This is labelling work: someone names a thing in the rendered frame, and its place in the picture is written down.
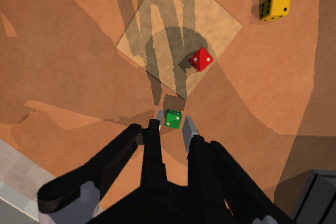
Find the yellow die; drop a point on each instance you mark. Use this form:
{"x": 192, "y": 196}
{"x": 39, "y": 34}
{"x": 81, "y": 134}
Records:
{"x": 272, "y": 10}

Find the green die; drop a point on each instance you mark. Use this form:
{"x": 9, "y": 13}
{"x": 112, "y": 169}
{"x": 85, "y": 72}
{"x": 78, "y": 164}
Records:
{"x": 173, "y": 119}

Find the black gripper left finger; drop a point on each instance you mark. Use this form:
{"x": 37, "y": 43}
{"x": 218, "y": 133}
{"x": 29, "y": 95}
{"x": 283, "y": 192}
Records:
{"x": 74, "y": 197}

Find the tan mat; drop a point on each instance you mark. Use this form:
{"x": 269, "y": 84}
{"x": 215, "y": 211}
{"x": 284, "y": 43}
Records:
{"x": 164, "y": 34}

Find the red die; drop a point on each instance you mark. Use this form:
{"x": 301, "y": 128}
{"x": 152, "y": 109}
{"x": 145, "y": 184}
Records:
{"x": 200, "y": 60}

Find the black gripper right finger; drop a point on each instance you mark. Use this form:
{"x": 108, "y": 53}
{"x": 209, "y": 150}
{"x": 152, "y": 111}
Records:
{"x": 247, "y": 202}

